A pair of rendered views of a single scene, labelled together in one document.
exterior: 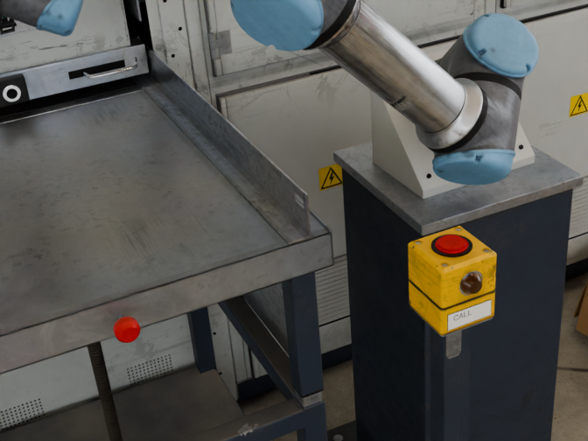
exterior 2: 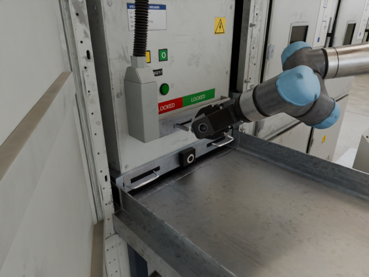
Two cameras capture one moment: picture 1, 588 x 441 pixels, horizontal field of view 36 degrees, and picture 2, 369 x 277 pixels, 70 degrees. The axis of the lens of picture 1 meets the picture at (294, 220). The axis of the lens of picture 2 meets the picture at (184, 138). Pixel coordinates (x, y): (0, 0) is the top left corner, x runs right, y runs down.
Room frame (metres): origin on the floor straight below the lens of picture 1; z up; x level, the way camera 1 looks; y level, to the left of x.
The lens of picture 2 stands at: (0.87, 0.81, 1.33)
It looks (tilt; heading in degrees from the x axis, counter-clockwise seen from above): 24 degrees down; 338
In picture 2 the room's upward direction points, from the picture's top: straight up
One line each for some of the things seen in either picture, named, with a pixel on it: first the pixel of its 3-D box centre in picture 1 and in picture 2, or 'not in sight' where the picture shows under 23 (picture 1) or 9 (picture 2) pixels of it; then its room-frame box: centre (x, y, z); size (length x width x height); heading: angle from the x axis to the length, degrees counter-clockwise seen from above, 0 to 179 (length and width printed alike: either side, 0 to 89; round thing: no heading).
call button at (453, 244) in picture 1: (451, 248); not in sight; (0.94, -0.19, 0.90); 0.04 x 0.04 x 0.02
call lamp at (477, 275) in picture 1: (473, 285); not in sight; (0.89, -0.21, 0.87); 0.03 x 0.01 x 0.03; 113
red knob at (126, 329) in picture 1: (124, 325); not in sight; (0.95, 0.23, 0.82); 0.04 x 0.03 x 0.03; 23
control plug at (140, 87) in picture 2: not in sight; (140, 103); (1.49, 0.68, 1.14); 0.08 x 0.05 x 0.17; 23
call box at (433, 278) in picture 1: (451, 279); not in sight; (0.94, -0.19, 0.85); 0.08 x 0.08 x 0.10; 23
